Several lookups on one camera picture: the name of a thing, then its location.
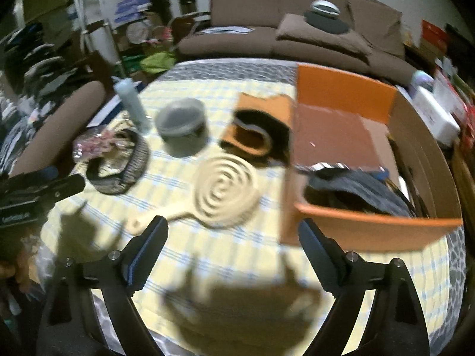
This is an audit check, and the black patterned headband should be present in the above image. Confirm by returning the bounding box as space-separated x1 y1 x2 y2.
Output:
85 129 150 195

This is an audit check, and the bag of colourful hair ties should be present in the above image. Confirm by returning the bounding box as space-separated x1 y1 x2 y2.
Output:
72 126 133 163

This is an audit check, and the cream spiral hair brush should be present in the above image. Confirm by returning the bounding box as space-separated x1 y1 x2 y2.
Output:
125 153 261 236

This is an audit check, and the orange cloth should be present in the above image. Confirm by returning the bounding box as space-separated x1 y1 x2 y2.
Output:
220 93 295 165

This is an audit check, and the pale green tube bottle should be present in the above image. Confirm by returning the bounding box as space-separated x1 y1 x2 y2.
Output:
113 77 151 135

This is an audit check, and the brown chair back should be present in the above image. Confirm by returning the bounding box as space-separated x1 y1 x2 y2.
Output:
10 81 106 176

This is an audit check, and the grey knitted pouch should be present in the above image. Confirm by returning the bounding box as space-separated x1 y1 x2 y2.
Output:
303 168 416 218

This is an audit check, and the orange cardboard box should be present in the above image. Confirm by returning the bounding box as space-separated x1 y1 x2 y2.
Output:
279 64 463 252

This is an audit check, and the yellow checked tablecloth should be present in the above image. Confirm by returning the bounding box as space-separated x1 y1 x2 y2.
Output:
40 77 452 349

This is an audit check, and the white tissue box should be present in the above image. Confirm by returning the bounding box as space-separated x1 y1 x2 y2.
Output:
411 87 460 147

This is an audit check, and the green bag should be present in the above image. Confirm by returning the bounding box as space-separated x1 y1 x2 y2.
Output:
140 52 176 74

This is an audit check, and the brown cushion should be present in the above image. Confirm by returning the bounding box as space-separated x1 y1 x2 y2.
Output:
276 14 372 55

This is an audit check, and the white oval device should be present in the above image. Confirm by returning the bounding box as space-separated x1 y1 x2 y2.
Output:
311 0 341 18

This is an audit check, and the brown sofa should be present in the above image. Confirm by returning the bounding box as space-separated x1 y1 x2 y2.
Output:
178 0 416 86

